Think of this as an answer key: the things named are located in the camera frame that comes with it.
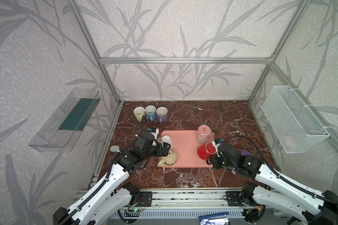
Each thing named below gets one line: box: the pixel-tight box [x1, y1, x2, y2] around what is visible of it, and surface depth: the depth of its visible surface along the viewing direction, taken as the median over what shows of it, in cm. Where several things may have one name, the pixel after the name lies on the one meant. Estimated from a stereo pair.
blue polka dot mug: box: [144, 105, 157, 122], surface depth 104 cm
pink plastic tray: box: [159, 130, 213, 168], surface depth 96 cm
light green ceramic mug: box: [132, 105, 146, 123], surface depth 104 cm
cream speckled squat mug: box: [157, 148, 178, 168], surface depth 82 cm
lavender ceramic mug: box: [155, 106, 169, 124], surface depth 107 cm
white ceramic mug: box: [157, 135, 173, 149], surface depth 89 cm
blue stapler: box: [198, 211, 230, 225], surface depth 68 cm
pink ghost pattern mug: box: [196, 124, 216, 145], surface depth 91 cm
